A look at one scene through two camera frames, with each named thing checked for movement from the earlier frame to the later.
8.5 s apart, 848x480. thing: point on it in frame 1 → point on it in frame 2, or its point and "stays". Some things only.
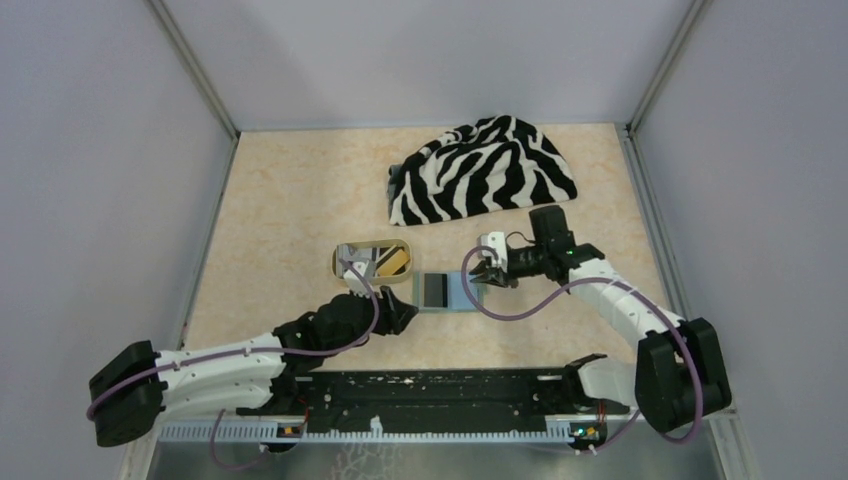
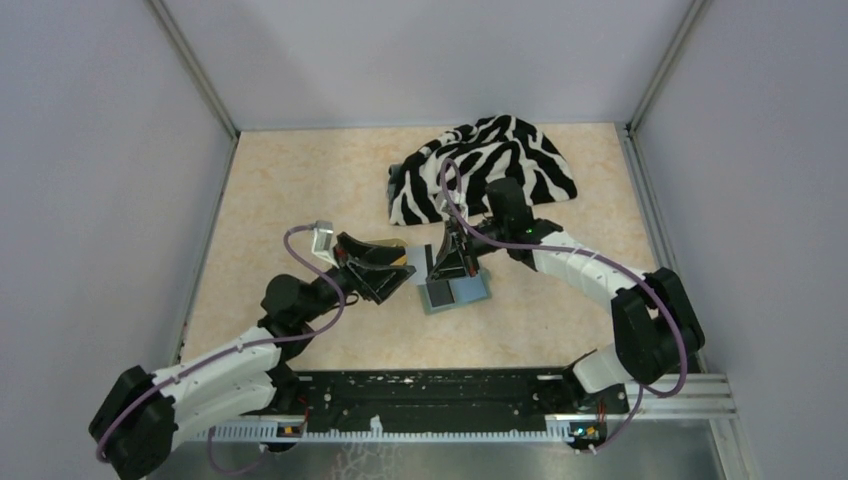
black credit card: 435,290 stays
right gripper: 493,275 → 454,261
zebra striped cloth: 490,163 stays
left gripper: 401,313 → 379,282
